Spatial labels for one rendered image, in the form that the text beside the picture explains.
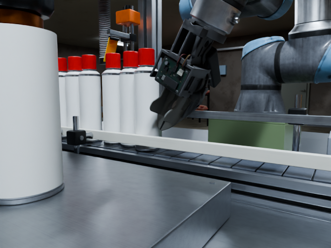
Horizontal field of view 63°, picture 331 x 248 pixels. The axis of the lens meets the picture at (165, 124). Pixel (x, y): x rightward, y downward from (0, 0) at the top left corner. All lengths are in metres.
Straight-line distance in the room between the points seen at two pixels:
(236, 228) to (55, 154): 0.24
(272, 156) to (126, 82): 0.32
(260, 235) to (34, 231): 0.25
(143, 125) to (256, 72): 0.40
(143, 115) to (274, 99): 0.42
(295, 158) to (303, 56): 0.40
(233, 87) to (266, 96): 8.79
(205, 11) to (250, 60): 0.40
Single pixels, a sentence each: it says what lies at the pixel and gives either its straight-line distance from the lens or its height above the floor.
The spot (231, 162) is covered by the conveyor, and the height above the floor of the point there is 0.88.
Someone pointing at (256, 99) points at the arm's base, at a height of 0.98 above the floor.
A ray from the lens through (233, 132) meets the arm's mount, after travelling 0.82.
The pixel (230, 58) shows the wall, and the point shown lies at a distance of 9.71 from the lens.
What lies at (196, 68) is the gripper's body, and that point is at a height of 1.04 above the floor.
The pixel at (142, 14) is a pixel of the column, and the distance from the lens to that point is 0.76.
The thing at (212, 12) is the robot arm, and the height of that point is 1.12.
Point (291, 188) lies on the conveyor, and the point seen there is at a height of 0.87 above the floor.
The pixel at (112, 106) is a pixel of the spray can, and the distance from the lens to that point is 0.61.
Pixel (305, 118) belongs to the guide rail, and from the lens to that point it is 0.49.
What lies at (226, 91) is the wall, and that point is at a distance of 9.69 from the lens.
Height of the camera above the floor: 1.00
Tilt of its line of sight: 7 degrees down
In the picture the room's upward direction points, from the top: straight up
